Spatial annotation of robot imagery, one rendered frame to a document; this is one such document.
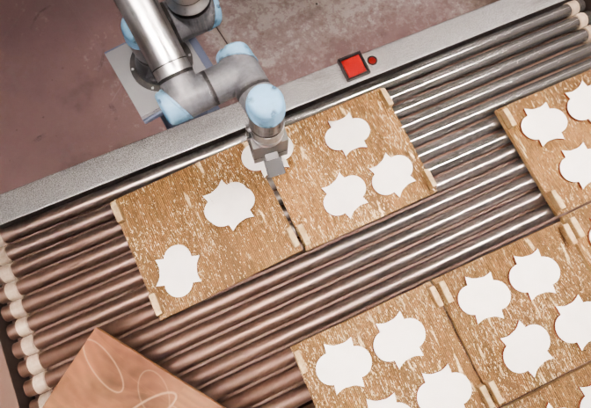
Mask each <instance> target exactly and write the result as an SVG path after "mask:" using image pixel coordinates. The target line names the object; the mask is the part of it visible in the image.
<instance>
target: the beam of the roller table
mask: <svg viewBox="0 0 591 408"><path fill-rule="evenodd" d="M569 1H572V0H499V1H497V2H494V3H491V4H488V5H486V6H483V7H481V8H478V9H476V10H474V11H470V12H467V13H465V14H463V15H461V16H458V17H455V18H452V19H450V20H447V21H445V22H442V23H440V24H438V25H434V26H431V27H429V28H427V29H424V30H422V31H419V32H417V33H414V34H411V35H408V36H406V37H404V38H402V39H399V40H395V41H392V42H391V43H388V44H386V45H383V46H381V47H377V48H375V49H372V50H370V51H368V52H366V53H363V54H362V56H363V58H364V60H365V61H366V63H367V65H368V67H369V69H370V74H368V75H366V76H363V77H360V78H358V79H355V80H353V81H351V82H347V80H346V79H345V77H344V75H343V73H342V71H341V69H340V67H339V65H338V64H337V63H336V64H334V65H332V66H329V67H327V68H324V69H321V70H319V71H316V72H313V73H311V74H309V75H307V76H303V77H300V78H297V79H296V80H293V81H291V82H288V83H286V84H283V85H280V86H277V87H276V88H278V89H279V90H280V91H281V93H282V94H283V97H284V100H285V104H286V112H285V116H287V115H289V114H291V113H295V112H297V111H300V110H302V109H304V108H306V107H309V106H313V105H315V104H317V103H319V102H322V101H324V100H327V99H329V98H332V97H335V96H337V95H340V94H341V93H344V92H346V91H350V90H352V89H354V88H357V87H359V86H362V85H364V84H367V83H370V82H372V81H375V80H376V79H379V78H381V77H385V76H388V75H389V74H392V73H394V72H397V71H399V70H401V69H405V68H407V67H410V66H412V65H414V64H416V63H419V62H423V61H425V60H427V59H429V58H432V57H434V56H437V55H440V54H442V53H445V52H447V51H449V50H451V49H454V48H456V47H460V46H462V45H464V44H467V43H469V42H472V41H474V40H477V39H480V38H482V37H485V36H486V35H489V34H491V33H495V32H498V31H499V30H502V29H504V28H507V27H509V26H512V25H515V24H517V23H520V22H522V21H524V20H526V19H529V18H533V17H535V16H537V15H539V14H542V13H544V12H547V11H550V10H552V9H555V8H557V7H559V6H561V5H563V4H564V3H567V2H569ZM371 55H373V56H375V57H376V59H377V64H375V65H370V64H368V61H367V59H368V57H369V56H371ZM245 124H249V121H248V117H247V115H246V113H245V111H244V109H243V107H242V106H241V104H240V103H239V102H237V103H235V104H232V105H229V106H225V107H224V108H221V109H219V110H216V111H213V112H212V113H208V114H205V115H203V116H201V117H198V118H196V119H193V120H190V121H188V122H185V123H182V124H180V125H177V126H176V127H172V128H169V129H166V130H165V131H162V132H160V133H157V134H155V135H151V136H149V137H146V138H144V139H141V140H140V141H137V142H133V143H130V144H129V145H126V146H124V147H121V148H118V149H115V150H113V151H110V152H108V153H105V154H104V155H101V156H98V157H94V158H93V159H90V160H88V161H85V162H82V163H81V164H77V165H74V166H72V167H69V168H67V169H65V170H62V171H58V172H57V173H54V174H51V175H49V176H46V177H45V178H41V179H38V180H35V181H33V182H31V183H29V184H26V185H24V186H20V187H18V188H15V189H13V190H10V191H9V192H6V193H2V194H0V229H4V228H7V227H9V226H11V225H13V224H16V223H18V222H22V221H24V220H26V219H29V218H31V217H34V216H36V215H39V214H42V213H44V212H47V211H48V210H51V209H53V208H57V207H60V206H61V205H64V204H66V203H69V202H71V201H73V200H77V199H79V198H82V197H84V196H86V195H88V194H91V193H95V192H97V191H99V190H101V189H104V188H106V187H109V186H112V185H114V184H117V183H119V182H121V181H123V180H126V179H130V178H132V177H134V176H136V175H139V174H141V173H144V172H146V171H149V170H152V169H154V168H157V167H158V166H161V165H163V164H167V163H169V162H171V161H174V160H176V159H179V158H181V157H184V156H187V155H189V154H192V153H194V152H196V151H198V150H201V149H205V148H206V147H209V146H211V145H214V144H216V143H219V142H222V141H224V140H227V139H229V138H231V137H233V136H236V135H240V134H242V133H244V132H246V129H245Z"/></svg>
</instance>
